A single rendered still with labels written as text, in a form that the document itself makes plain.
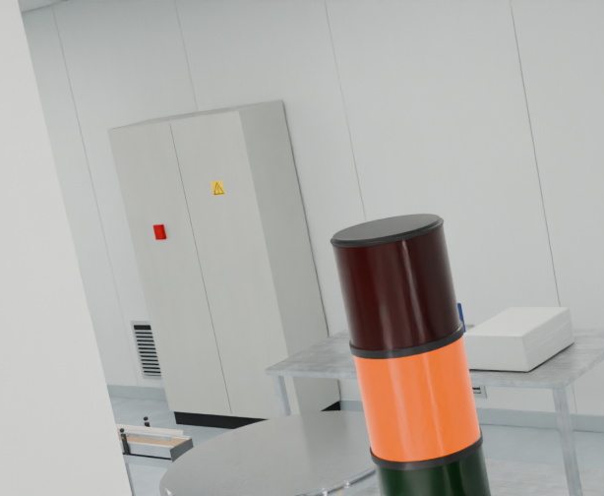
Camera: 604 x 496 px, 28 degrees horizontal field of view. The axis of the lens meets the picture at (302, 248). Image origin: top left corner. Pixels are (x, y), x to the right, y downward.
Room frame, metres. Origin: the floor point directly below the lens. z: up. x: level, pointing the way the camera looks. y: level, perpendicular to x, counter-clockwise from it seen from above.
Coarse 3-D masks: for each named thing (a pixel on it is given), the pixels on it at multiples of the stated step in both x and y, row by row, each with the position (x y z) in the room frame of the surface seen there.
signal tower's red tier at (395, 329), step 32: (352, 256) 0.51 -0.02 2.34; (384, 256) 0.50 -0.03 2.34; (416, 256) 0.50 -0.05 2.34; (448, 256) 0.52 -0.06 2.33; (352, 288) 0.51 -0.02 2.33; (384, 288) 0.50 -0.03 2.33; (416, 288) 0.50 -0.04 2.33; (448, 288) 0.51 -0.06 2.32; (352, 320) 0.52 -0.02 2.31; (384, 320) 0.50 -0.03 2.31; (416, 320) 0.50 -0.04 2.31; (448, 320) 0.51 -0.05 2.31
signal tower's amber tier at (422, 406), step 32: (448, 352) 0.51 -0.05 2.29; (384, 384) 0.51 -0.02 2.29; (416, 384) 0.50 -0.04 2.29; (448, 384) 0.50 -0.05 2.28; (384, 416) 0.51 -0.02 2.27; (416, 416) 0.50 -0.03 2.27; (448, 416) 0.50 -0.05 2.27; (384, 448) 0.51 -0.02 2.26; (416, 448) 0.50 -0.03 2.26; (448, 448) 0.50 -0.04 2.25
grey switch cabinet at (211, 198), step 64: (128, 128) 7.98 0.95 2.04; (192, 128) 7.59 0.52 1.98; (256, 128) 7.41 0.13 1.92; (128, 192) 8.07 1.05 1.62; (192, 192) 7.67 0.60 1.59; (256, 192) 7.33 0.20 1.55; (192, 256) 7.75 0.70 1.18; (256, 256) 7.38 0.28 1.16; (192, 320) 7.84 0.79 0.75; (256, 320) 7.46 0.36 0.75; (320, 320) 7.58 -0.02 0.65; (192, 384) 7.93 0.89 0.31; (256, 384) 7.53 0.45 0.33; (320, 384) 7.49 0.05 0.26
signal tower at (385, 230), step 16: (368, 224) 0.54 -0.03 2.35; (384, 224) 0.53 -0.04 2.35; (400, 224) 0.52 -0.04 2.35; (416, 224) 0.52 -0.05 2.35; (432, 224) 0.51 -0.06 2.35; (336, 240) 0.52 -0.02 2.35; (352, 240) 0.51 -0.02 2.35; (368, 240) 0.50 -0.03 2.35; (384, 240) 0.50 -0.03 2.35; (448, 336) 0.51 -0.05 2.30; (352, 352) 0.52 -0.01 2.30; (368, 352) 0.51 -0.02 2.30; (384, 352) 0.50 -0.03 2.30; (400, 352) 0.50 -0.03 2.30; (416, 352) 0.50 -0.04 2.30; (480, 432) 0.52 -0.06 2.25; (464, 448) 0.51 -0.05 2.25; (384, 464) 0.51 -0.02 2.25; (400, 464) 0.50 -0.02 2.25; (416, 464) 0.50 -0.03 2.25; (432, 464) 0.50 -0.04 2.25
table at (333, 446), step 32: (288, 416) 4.82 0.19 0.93; (320, 416) 4.74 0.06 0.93; (352, 416) 4.66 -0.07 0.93; (192, 448) 4.66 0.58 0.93; (224, 448) 4.59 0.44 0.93; (256, 448) 4.51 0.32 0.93; (288, 448) 4.44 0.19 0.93; (320, 448) 4.37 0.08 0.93; (352, 448) 4.30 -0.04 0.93; (160, 480) 4.42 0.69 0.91; (192, 480) 4.29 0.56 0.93; (224, 480) 4.22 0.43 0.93; (256, 480) 4.16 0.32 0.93; (288, 480) 4.10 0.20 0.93; (320, 480) 4.04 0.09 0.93; (352, 480) 4.01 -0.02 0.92
